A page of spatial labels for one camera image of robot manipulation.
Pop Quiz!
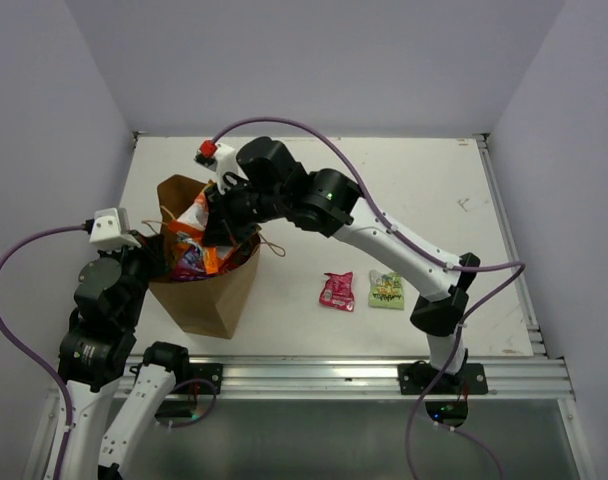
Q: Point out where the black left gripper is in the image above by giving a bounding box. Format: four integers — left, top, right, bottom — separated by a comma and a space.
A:
98, 227, 172, 327

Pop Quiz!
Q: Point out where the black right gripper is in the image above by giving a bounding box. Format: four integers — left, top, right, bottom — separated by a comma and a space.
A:
203, 174, 288, 246

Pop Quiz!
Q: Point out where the purple candy packet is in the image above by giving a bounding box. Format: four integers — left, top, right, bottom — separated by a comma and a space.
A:
170, 242, 208, 282

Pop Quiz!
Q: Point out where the orange white snack packet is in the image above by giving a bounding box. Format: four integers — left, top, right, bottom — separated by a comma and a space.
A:
168, 188, 220, 275

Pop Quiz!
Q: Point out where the brown paper bag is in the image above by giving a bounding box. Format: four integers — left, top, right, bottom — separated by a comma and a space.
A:
149, 175, 285, 339

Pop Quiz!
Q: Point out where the red snack packet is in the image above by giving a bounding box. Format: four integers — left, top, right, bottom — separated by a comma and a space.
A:
218, 241, 253, 275

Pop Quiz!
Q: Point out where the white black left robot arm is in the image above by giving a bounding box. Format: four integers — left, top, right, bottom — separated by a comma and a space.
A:
44, 234, 192, 479

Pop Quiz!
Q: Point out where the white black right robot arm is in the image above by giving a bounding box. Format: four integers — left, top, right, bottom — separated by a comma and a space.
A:
195, 137, 480, 393

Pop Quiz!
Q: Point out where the pink small snack packet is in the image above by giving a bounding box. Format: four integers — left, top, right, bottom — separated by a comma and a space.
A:
319, 272, 355, 312

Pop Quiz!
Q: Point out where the green small snack packet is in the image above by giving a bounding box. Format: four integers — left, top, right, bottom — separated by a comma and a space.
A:
368, 270, 405, 310

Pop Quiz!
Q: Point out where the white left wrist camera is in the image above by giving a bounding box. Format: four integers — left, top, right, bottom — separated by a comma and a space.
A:
89, 207, 141, 252

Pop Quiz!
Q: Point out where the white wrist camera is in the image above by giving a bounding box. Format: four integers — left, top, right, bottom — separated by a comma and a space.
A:
89, 207, 141, 252
194, 140, 240, 194

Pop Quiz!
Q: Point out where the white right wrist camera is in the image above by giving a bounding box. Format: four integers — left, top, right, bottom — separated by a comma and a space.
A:
194, 140, 240, 194

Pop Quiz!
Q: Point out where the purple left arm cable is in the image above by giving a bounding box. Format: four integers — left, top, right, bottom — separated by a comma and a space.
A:
0, 224, 91, 474

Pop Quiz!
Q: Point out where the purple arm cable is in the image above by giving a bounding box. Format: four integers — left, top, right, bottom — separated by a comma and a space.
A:
0, 224, 91, 474
211, 118, 527, 480

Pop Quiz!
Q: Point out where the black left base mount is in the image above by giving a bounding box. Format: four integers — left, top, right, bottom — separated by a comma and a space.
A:
155, 363, 223, 425

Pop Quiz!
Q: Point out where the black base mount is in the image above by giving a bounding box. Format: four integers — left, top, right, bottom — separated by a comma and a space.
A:
155, 363, 223, 425
397, 361, 489, 428

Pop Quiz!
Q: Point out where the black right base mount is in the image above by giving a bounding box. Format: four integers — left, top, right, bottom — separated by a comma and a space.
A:
397, 361, 489, 428

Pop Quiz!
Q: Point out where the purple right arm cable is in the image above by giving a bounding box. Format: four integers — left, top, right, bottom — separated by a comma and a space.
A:
211, 118, 527, 480

